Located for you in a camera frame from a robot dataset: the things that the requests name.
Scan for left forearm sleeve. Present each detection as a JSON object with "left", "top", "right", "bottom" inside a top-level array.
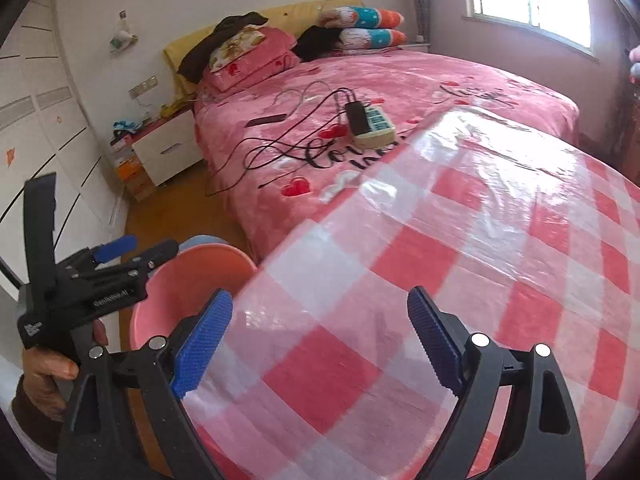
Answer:
[{"left": 1, "top": 376, "right": 62, "bottom": 479}]

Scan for left hand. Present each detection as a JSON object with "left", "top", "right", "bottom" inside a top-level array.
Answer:
[{"left": 22, "top": 346, "right": 79, "bottom": 422}]

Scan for pink plastic bin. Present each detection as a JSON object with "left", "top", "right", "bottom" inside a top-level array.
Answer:
[{"left": 129, "top": 235, "right": 256, "bottom": 349}]

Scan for white bedside cabinet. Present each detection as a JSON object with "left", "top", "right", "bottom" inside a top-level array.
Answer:
[{"left": 132, "top": 108, "right": 203, "bottom": 186}]

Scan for white wardrobe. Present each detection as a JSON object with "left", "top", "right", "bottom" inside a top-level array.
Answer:
[{"left": 0, "top": 0, "right": 122, "bottom": 295}]

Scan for pink bed cover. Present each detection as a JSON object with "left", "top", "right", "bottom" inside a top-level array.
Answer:
[{"left": 194, "top": 49, "right": 579, "bottom": 258}]

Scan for black garment on headboard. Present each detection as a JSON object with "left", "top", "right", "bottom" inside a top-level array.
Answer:
[{"left": 177, "top": 11, "right": 268, "bottom": 84}]

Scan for black phone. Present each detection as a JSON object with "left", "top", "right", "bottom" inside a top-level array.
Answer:
[{"left": 245, "top": 114, "right": 288, "bottom": 128}]

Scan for red white checkered tablecloth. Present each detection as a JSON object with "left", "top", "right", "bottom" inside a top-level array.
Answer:
[{"left": 184, "top": 108, "right": 639, "bottom": 479}]

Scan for pink pillow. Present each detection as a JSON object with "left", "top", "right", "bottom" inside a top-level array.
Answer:
[{"left": 201, "top": 25, "right": 300, "bottom": 93}]

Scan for yellow headboard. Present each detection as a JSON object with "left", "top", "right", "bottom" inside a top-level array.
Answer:
[{"left": 164, "top": 0, "right": 363, "bottom": 96}]

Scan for black garment by pillows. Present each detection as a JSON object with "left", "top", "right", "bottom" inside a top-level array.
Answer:
[{"left": 292, "top": 25, "right": 343, "bottom": 62}]

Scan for white power strip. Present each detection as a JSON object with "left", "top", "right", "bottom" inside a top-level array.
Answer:
[{"left": 345, "top": 101, "right": 396, "bottom": 150}]

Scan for lower striped colourful pillow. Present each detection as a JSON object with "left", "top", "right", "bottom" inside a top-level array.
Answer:
[{"left": 338, "top": 28, "right": 407, "bottom": 50}]

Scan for folded blankets pile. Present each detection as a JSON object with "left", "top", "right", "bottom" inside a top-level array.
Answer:
[{"left": 629, "top": 46, "right": 640, "bottom": 82}]

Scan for wall hanging ornament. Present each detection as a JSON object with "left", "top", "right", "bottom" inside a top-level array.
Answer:
[{"left": 110, "top": 10, "right": 138, "bottom": 54}]

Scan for black charger cables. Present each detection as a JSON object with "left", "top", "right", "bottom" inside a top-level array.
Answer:
[{"left": 204, "top": 79, "right": 356, "bottom": 198}]

